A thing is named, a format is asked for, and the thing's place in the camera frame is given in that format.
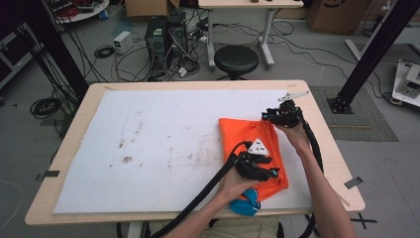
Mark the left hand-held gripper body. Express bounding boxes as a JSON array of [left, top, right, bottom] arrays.
[[234, 138, 270, 181]]

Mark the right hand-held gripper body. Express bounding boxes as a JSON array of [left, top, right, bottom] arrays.
[[266, 90, 311, 130]]

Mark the orange polo shirt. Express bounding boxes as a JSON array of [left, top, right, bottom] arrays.
[[218, 117, 290, 217]]

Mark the person's right hand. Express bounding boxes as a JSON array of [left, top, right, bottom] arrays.
[[274, 122, 313, 157]]

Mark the person's left hand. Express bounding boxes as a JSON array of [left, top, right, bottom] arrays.
[[215, 167, 263, 203]]

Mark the black round stool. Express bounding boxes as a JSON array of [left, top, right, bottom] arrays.
[[213, 45, 261, 81]]

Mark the grey floor mat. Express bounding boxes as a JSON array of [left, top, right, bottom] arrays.
[[308, 84, 400, 143]]

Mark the thin wooden stick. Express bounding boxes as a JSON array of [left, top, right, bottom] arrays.
[[336, 192, 351, 208]]

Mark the grey tape piece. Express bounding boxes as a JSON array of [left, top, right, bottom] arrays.
[[344, 176, 365, 190], [34, 170, 61, 182]]

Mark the black tape cross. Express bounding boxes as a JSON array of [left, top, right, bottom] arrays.
[[350, 212, 378, 230]]

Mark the white foam mat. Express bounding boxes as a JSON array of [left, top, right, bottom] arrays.
[[52, 88, 328, 215]]

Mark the cardboard box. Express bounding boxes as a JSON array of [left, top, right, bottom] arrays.
[[306, 0, 372, 36], [124, 0, 181, 18]]

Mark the white desk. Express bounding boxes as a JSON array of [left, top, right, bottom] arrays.
[[197, 0, 305, 70]]

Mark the black metal stand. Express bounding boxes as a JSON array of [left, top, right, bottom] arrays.
[[0, 0, 90, 100], [326, 0, 420, 115]]

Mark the black computer tower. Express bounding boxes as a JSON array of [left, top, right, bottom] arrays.
[[166, 13, 190, 67], [144, 16, 168, 78]]

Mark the white machine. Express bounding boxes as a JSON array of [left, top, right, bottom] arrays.
[[391, 59, 420, 108]]

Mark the small white box device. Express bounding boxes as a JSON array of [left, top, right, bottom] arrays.
[[112, 30, 135, 55]]

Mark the round white table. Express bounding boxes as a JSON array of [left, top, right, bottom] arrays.
[[49, 0, 111, 25]]

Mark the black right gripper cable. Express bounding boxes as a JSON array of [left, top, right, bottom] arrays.
[[296, 110, 325, 174]]

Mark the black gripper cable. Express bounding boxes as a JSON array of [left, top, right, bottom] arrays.
[[296, 110, 325, 174], [150, 140, 254, 238]]

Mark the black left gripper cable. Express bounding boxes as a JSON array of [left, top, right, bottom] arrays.
[[150, 140, 254, 238]]

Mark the coil of black cable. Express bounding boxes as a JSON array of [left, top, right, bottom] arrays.
[[29, 96, 63, 120], [93, 45, 117, 60]]

